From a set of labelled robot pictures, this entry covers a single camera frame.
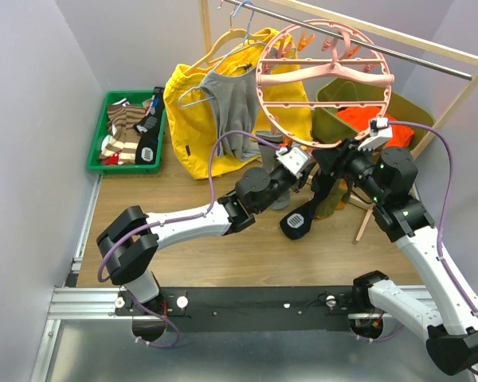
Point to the olive striped sock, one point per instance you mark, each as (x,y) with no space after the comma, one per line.
(337,199)

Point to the orange cloth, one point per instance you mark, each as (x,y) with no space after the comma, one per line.
(359,117)

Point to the wooden clothes hanger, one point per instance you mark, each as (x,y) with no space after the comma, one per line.
(247,39)

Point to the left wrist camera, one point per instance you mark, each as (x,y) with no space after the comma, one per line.
(294,159)

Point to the grey tank top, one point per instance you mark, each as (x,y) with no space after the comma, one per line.
(235,107)

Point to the metal hanging rail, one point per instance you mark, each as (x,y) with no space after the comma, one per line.
(375,48)

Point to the blue wire hanger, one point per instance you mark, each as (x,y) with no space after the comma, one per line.
(236,56)

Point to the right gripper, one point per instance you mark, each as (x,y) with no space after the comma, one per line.
(339,157)

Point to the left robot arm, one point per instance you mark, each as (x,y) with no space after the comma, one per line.
(130,242)

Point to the green plastic tray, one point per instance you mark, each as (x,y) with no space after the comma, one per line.
(103,134)

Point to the olive green plastic bin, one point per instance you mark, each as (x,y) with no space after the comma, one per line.
(328,128)

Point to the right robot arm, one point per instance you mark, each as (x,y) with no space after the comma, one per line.
(450,330)

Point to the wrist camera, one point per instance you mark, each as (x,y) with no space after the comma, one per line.
(294,159)
(378,134)

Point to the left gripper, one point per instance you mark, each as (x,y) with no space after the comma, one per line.
(304,175)

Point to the pink round clip hanger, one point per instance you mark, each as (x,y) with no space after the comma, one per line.
(276,68)

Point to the black patterned sock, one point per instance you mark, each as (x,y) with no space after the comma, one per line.
(149,128)
(298,222)

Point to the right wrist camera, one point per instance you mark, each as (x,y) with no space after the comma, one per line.
(378,134)

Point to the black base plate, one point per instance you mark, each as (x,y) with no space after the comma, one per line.
(267,308)

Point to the brown striped sock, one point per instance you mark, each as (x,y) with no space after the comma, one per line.
(125,139)

